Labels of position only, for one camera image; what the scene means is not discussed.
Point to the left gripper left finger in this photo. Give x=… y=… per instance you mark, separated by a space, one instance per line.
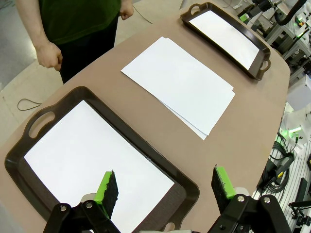
x=109 y=194

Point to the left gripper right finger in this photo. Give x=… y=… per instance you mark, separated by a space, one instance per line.
x=222 y=187

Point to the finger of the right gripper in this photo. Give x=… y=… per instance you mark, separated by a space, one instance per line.
x=244 y=17

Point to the white A4 paper sheet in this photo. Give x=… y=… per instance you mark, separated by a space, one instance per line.
x=223 y=36
x=85 y=150

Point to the stack of white A4 sheets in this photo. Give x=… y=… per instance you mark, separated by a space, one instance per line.
x=177 y=80

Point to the person's right forearm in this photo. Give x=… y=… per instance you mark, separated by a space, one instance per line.
x=29 y=21

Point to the person's left hand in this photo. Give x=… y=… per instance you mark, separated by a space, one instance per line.
x=126 y=11

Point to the person's right hand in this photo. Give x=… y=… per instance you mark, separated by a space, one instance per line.
x=49 y=55

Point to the dark brown serving tray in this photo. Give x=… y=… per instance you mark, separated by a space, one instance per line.
x=243 y=33
x=136 y=140

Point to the white slotted mounting platform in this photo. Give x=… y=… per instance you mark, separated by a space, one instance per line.
x=298 y=170

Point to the person in green t-shirt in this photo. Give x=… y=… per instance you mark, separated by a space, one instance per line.
x=80 y=19

